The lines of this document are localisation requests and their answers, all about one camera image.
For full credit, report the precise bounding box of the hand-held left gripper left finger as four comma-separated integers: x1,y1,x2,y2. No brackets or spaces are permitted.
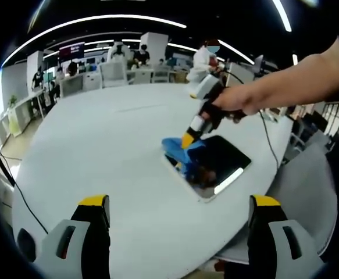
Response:
34,194,112,279

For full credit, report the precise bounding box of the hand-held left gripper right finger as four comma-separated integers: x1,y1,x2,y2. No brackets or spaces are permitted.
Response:
247,194,326,279

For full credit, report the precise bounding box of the blue cleaning cloth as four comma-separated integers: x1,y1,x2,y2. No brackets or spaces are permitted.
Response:
161,136,208,165

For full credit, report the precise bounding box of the black tablet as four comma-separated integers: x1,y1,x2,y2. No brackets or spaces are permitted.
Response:
160,135,252,203

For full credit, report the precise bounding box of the person's right hand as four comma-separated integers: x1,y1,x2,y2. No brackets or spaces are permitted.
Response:
212,85,265,116

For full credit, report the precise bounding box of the thin straight ceiling light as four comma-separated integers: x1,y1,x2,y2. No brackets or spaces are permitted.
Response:
218,39,256,65

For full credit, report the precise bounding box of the small grey mesh chair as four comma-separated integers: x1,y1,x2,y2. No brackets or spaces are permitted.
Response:
151,65,170,84

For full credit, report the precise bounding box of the dark monitor on stand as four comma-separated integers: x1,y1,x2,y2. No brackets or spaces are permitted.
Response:
254,54,266,77

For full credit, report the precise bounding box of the white mesh chair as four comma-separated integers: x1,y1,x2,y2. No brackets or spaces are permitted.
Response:
99,62,129,88

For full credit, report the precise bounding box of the white humanoid robot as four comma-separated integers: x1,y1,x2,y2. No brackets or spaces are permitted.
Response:
107,41,134,63

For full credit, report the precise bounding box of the short straight ceiling light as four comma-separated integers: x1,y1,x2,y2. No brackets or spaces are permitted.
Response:
272,0,292,33

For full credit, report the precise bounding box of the white drawer cabinet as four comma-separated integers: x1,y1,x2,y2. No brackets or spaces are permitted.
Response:
83,72,104,91

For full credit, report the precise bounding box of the black tripod stand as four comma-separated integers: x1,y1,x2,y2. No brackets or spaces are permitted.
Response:
0,149,16,187

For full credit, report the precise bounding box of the long curved ceiling light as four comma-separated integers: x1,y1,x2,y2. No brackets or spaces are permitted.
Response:
2,15,187,69

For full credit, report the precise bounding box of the white side desk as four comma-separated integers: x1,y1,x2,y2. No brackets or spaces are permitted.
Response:
8,88,47,138

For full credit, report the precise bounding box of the black floor cable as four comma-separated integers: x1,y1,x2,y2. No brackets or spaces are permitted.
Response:
10,177,49,235

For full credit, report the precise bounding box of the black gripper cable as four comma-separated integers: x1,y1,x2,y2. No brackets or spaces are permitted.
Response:
220,69,280,170

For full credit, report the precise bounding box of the dark wall screen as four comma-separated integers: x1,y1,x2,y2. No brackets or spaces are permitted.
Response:
59,42,85,60

